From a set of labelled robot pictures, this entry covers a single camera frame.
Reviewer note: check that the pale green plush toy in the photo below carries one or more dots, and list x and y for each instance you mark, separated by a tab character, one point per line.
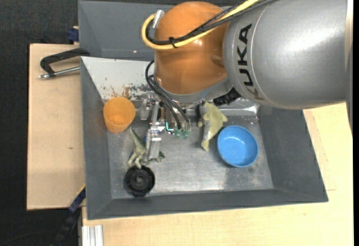
211	124

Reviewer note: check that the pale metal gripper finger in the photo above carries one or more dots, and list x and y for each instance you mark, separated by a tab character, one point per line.
147	143
156	148

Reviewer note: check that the grey metal bin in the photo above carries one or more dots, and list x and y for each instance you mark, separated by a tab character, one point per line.
190	172

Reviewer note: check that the orange plastic cup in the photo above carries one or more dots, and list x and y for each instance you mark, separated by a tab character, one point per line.
119	115

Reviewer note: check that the blue bowl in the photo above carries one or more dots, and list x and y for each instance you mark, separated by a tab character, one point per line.
237	146

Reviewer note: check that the pale flat board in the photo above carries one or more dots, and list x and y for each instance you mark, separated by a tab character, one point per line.
53	132

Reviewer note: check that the small green toy dinosaur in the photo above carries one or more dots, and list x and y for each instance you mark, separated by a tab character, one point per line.
138	149

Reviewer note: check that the black round ribbed disc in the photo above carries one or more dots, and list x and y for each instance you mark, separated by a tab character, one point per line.
139	181

